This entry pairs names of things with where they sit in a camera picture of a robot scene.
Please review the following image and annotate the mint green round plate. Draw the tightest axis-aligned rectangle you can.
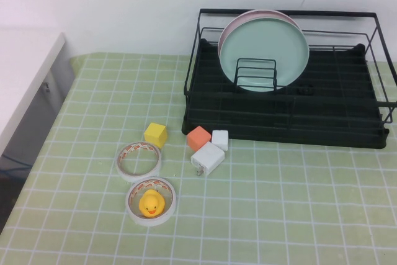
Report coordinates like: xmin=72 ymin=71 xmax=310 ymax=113
xmin=219 ymin=16 xmax=310 ymax=93

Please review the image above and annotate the pink round plate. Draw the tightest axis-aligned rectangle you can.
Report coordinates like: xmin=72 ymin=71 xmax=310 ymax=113
xmin=217 ymin=9 xmax=301 ymax=58

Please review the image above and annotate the black plastic drip tray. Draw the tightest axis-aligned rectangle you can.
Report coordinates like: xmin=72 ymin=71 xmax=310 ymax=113
xmin=181 ymin=38 xmax=390 ymax=150

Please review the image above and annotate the small white cube block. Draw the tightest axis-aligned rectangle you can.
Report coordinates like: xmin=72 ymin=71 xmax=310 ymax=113
xmin=212 ymin=130 xmax=230 ymax=151

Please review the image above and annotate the orange cube block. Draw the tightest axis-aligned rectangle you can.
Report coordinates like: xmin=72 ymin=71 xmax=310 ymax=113
xmin=187 ymin=126 xmax=213 ymax=151

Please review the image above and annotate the white plug charger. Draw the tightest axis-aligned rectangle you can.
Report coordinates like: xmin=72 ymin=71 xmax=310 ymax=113
xmin=190 ymin=141 xmax=225 ymax=176

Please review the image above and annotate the yellow cube block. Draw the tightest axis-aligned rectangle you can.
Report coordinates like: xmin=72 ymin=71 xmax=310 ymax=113
xmin=143 ymin=122 xmax=169 ymax=150

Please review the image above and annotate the white double-sided tape roll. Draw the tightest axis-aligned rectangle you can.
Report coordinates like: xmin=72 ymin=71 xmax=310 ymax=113
xmin=117 ymin=141 xmax=163 ymax=183
xmin=125 ymin=177 xmax=177 ymax=227

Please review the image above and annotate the green checked tablecloth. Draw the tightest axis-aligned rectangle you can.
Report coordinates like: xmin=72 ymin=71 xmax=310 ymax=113
xmin=0 ymin=51 xmax=397 ymax=265

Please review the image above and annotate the yellow rubber duck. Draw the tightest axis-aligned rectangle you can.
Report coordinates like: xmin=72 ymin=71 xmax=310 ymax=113
xmin=138 ymin=189 xmax=164 ymax=218

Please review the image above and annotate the white grey cabinet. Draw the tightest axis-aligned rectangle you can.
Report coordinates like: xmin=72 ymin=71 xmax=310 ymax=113
xmin=0 ymin=29 xmax=77 ymax=191

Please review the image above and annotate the black wire dish rack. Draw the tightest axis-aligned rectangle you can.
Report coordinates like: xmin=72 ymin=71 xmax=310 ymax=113
xmin=182 ymin=8 xmax=397 ymax=132

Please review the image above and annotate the blue cable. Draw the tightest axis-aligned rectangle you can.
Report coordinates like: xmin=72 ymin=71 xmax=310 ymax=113
xmin=0 ymin=153 xmax=33 ymax=176

